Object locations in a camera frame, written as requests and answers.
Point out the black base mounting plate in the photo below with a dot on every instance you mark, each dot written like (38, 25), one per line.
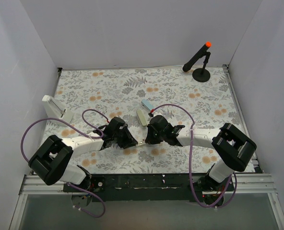
(140, 187)

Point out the floral table mat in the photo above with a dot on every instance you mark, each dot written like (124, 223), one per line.
(97, 95)

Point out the staple box sleeve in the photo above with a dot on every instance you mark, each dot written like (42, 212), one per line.
(141, 143)

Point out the white metronome device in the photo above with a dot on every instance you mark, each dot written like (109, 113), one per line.
(56, 109)

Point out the beige stapler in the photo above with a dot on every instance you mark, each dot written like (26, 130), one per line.
(141, 118)

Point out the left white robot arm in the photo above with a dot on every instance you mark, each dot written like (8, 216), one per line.
(51, 161)

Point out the light blue stapler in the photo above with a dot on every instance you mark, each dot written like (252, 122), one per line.
(147, 105)

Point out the black microphone stand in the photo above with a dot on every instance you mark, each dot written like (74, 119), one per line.
(202, 74)

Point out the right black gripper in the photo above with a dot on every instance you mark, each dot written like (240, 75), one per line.
(154, 135)

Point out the black microphone orange tip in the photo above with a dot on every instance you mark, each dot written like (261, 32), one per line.
(202, 52)

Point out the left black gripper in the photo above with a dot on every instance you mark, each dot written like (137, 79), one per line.
(124, 138)

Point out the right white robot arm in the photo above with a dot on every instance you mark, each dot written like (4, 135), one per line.
(232, 145)

